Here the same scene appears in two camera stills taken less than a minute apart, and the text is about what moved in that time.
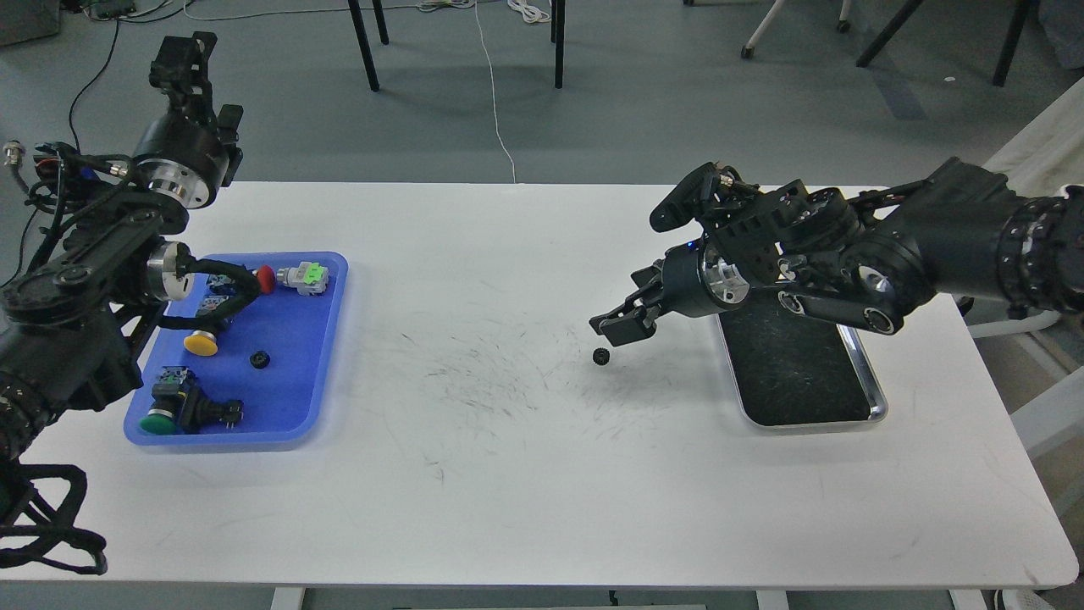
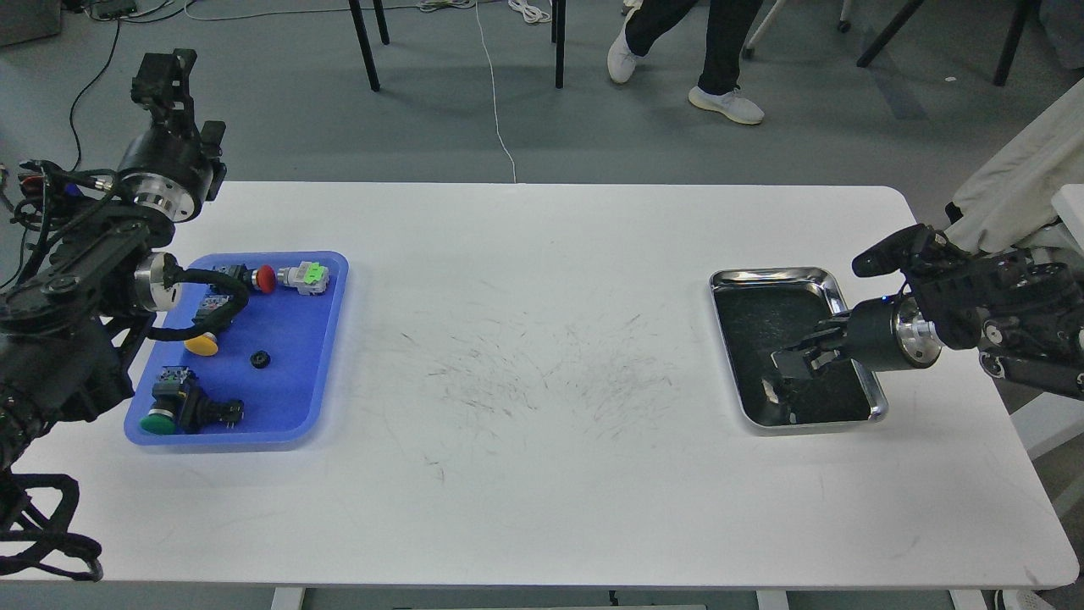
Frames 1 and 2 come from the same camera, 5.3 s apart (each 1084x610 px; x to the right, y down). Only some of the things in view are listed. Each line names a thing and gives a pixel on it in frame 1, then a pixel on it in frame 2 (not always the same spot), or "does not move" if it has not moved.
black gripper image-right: [690, 280] → [879, 335]
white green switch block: [310, 278] does not move
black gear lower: [261, 363] does not move
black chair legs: [557, 8] does not move
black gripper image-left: [179, 154] → [168, 168]
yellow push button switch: [202, 343] does not move
